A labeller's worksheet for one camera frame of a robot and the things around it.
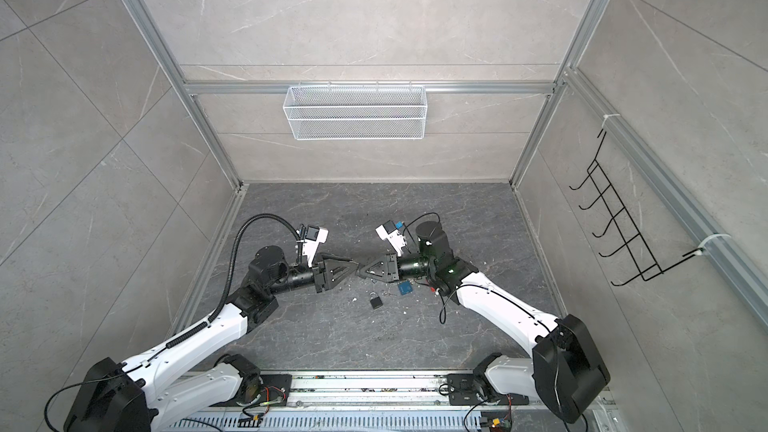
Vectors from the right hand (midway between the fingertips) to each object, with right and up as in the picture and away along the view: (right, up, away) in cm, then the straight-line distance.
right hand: (364, 273), depth 70 cm
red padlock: (+15, -1, -11) cm, 19 cm away
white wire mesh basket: (-6, +48, +30) cm, 57 cm away
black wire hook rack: (+59, +8, -7) cm, 60 cm away
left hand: (-3, +3, 0) cm, 4 cm away
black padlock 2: (+2, -12, +18) cm, 22 cm away
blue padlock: (+11, -9, +20) cm, 25 cm away
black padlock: (-1, +1, -1) cm, 2 cm away
